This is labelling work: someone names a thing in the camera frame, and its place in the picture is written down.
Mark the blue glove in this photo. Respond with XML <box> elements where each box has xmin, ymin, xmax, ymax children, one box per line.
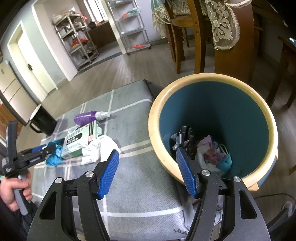
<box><xmin>46</xmin><ymin>145</ymin><xmax>62</xmax><ymax>167</ymax></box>

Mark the white tissue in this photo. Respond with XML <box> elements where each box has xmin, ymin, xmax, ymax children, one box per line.
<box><xmin>81</xmin><ymin>135</ymin><xmax>120</xmax><ymax>165</ymax></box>

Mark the pink snack wrapper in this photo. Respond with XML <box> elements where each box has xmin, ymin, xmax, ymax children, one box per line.
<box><xmin>197</xmin><ymin>135</ymin><xmax>226</xmax><ymax>165</ymax></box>

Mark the green white medicine box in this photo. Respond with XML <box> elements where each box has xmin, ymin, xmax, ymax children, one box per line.
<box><xmin>61</xmin><ymin>120</ymin><xmax>102</xmax><ymax>160</ymax></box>

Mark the blue face mask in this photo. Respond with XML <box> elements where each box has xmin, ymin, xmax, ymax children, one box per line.
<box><xmin>216</xmin><ymin>144</ymin><xmax>232</xmax><ymax>174</ymax></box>

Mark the black plastic bag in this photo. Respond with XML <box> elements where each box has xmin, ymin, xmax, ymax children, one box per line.
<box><xmin>171</xmin><ymin>126</ymin><xmax>197</xmax><ymax>160</ymax></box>

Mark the purple spray bottle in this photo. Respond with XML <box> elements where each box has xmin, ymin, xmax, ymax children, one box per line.
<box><xmin>74</xmin><ymin>110</ymin><xmax>110</xmax><ymax>126</ymax></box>

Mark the teal trash bin beige rim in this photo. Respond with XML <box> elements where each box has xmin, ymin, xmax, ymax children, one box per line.
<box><xmin>148</xmin><ymin>73</ymin><xmax>278</xmax><ymax>191</ymax></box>

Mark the person's left hand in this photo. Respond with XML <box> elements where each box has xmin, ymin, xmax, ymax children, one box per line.
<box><xmin>1</xmin><ymin>170</ymin><xmax>33</xmax><ymax>212</ymax></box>

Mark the black mug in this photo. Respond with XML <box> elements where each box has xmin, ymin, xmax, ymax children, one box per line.
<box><xmin>28</xmin><ymin>104</ymin><xmax>57</xmax><ymax>136</ymax></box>

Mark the beige refrigerator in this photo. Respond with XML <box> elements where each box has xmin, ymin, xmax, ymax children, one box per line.
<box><xmin>1</xmin><ymin>61</ymin><xmax>37</xmax><ymax>126</ymax></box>

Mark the white door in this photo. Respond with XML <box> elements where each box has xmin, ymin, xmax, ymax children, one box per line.
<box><xmin>17</xmin><ymin>31</ymin><xmax>56</xmax><ymax>93</ymax></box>

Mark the metal storage shelf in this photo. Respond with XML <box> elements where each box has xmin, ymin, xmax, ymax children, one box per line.
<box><xmin>52</xmin><ymin>11</ymin><xmax>99</xmax><ymax>70</ymax></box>

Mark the wooden dining table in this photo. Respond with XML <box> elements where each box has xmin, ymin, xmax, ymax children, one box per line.
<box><xmin>214</xmin><ymin>0</ymin><xmax>296</xmax><ymax>107</ymax></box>

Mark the wooden chair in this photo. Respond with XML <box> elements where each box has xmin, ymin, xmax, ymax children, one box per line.
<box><xmin>164</xmin><ymin>1</ymin><xmax>206</xmax><ymax>74</ymax></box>

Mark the white rolling shelf cart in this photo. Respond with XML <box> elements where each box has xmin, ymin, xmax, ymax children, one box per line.
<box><xmin>107</xmin><ymin>0</ymin><xmax>152</xmax><ymax>55</ymax></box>

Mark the lace tablecloth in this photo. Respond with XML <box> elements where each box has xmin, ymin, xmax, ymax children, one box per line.
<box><xmin>151</xmin><ymin>0</ymin><xmax>253</xmax><ymax>50</ymax></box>

